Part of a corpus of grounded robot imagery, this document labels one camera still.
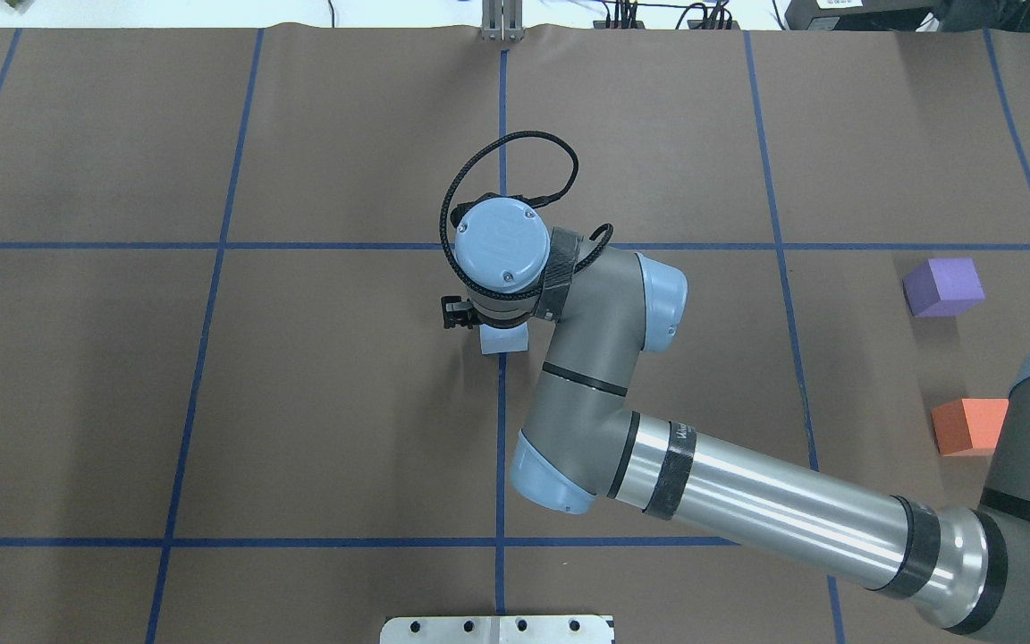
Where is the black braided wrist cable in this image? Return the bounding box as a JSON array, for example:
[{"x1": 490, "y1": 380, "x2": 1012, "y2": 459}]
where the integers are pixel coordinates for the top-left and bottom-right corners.
[{"x1": 440, "y1": 131, "x2": 614, "y2": 301}]

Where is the light blue foam block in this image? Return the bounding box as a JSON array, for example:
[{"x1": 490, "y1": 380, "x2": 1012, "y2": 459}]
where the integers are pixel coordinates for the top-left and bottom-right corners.
[{"x1": 478, "y1": 323, "x2": 530, "y2": 355}]

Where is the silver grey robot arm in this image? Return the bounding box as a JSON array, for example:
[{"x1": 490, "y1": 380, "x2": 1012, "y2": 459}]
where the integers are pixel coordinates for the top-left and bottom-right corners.
[{"x1": 443, "y1": 195, "x2": 1030, "y2": 643}]

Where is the purple foam block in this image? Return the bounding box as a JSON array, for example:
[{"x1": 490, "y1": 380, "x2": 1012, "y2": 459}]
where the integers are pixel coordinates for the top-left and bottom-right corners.
[{"x1": 902, "y1": 258, "x2": 986, "y2": 318}]

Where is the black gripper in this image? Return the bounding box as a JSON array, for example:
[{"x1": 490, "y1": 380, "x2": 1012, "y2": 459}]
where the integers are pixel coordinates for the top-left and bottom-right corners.
[{"x1": 442, "y1": 296, "x2": 533, "y2": 329}]

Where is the white mounting plate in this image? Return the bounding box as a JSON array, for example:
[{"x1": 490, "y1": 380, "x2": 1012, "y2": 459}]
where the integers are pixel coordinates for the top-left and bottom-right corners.
[{"x1": 379, "y1": 614, "x2": 617, "y2": 643}]

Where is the aluminium frame post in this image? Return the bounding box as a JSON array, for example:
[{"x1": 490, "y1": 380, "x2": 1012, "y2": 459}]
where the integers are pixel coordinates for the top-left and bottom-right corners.
[{"x1": 481, "y1": 0, "x2": 526, "y2": 42}]

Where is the orange foam block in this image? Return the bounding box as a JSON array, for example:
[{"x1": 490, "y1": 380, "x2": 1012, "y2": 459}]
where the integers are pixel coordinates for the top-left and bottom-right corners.
[{"x1": 929, "y1": 398, "x2": 1009, "y2": 457}]

